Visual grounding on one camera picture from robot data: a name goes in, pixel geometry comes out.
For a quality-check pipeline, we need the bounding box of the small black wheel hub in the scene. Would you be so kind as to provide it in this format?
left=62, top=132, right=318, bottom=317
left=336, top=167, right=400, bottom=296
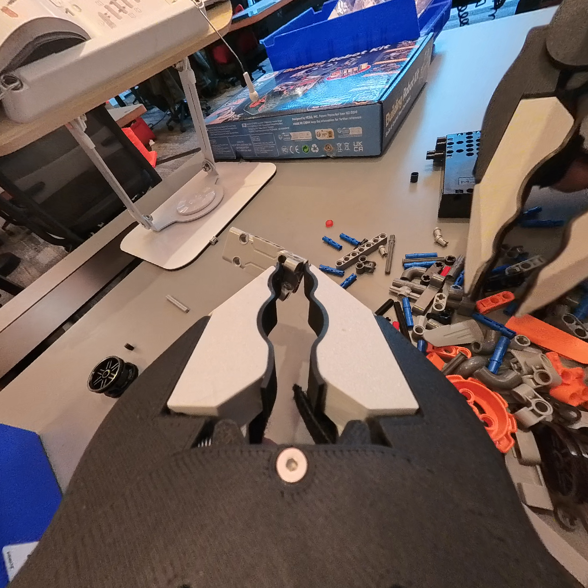
left=87, top=356, right=138, bottom=398

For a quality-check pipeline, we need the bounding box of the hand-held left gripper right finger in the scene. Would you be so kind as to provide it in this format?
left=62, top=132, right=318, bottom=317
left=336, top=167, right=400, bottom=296
left=303, top=264, right=420, bottom=421

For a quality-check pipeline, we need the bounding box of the light grey holed beam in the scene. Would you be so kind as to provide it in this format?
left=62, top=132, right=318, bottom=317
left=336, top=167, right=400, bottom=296
left=335, top=233, right=388, bottom=270

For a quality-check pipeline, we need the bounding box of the light grey connector piece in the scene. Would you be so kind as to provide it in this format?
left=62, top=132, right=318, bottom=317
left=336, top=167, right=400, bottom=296
left=223, top=226, right=309, bottom=301

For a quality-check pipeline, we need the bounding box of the black office chair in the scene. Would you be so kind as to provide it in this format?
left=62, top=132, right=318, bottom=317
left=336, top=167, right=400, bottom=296
left=0, top=106, right=164, bottom=251

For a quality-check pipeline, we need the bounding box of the orange blade panel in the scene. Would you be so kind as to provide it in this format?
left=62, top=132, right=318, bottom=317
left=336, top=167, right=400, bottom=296
left=505, top=315, right=588, bottom=364

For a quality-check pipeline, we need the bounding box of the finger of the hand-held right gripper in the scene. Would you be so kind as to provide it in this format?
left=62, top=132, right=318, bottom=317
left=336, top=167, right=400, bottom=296
left=514, top=213, right=588, bottom=318
left=464, top=96, right=580, bottom=299

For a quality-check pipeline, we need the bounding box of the wooden-edged desk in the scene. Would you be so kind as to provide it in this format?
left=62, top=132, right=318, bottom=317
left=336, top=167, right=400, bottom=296
left=230, top=0, right=331, bottom=33

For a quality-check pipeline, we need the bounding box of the wire page holder white tip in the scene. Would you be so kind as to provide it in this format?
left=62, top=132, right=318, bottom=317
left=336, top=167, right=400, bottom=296
left=198, top=0, right=259, bottom=101

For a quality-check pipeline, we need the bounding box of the white instruction booklet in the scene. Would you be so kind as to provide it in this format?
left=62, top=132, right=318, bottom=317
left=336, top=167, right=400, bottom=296
left=0, top=0, right=148, bottom=74

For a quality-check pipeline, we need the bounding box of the orange gear wheel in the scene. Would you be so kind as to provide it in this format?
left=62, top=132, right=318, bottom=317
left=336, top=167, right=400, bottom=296
left=446, top=374, right=517, bottom=453

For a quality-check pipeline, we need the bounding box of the white metal stand frame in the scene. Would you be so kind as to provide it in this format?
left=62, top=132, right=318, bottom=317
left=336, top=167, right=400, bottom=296
left=0, top=0, right=226, bottom=232

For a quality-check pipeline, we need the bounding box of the person's right hand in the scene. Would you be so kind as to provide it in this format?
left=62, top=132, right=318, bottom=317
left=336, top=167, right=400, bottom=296
left=557, top=164, right=588, bottom=194

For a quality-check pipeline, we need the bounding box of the red plastic object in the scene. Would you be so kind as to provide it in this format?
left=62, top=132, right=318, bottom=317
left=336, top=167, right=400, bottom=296
left=122, top=119, right=159, bottom=168

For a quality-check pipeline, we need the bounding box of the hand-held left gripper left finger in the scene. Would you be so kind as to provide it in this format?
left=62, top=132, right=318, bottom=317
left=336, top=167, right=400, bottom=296
left=166, top=264, right=281, bottom=416

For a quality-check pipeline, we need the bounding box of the black perforated building block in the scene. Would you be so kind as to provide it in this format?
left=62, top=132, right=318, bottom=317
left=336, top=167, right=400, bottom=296
left=425, top=131, right=483, bottom=219

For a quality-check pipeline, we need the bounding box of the blue robot kit box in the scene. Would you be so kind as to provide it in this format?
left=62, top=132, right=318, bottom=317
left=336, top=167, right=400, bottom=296
left=204, top=32, right=435, bottom=160

